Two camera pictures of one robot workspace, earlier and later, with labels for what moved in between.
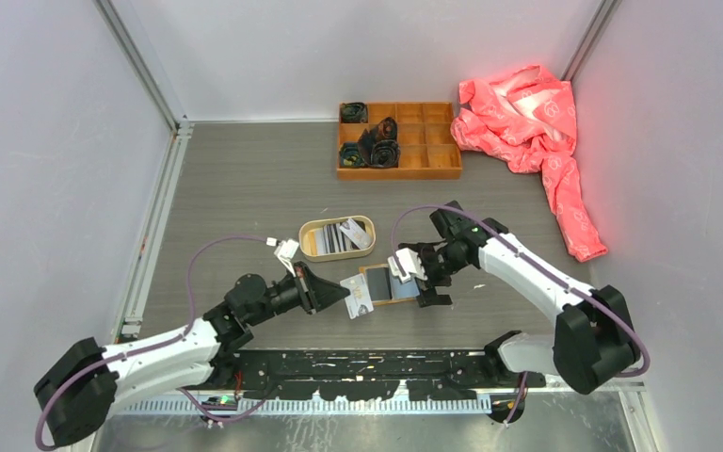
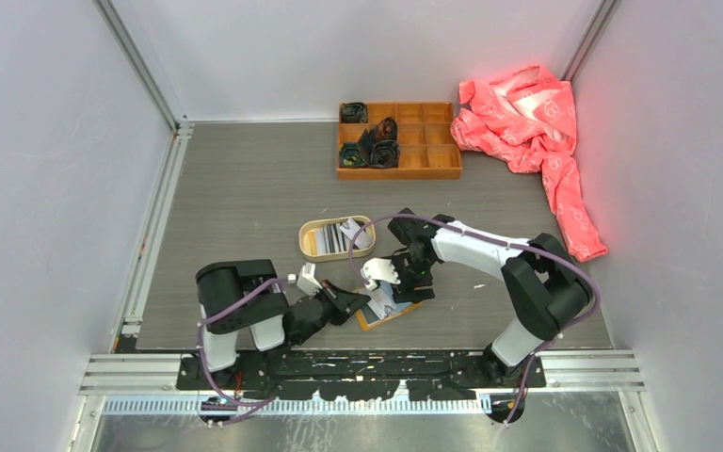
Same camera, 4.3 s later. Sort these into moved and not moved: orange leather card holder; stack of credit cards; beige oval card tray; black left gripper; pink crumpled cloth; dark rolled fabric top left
Moved: orange leather card holder; black left gripper
Not moved: dark rolled fabric top left; beige oval card tray; pink crumpled cloth; stack of credit cards
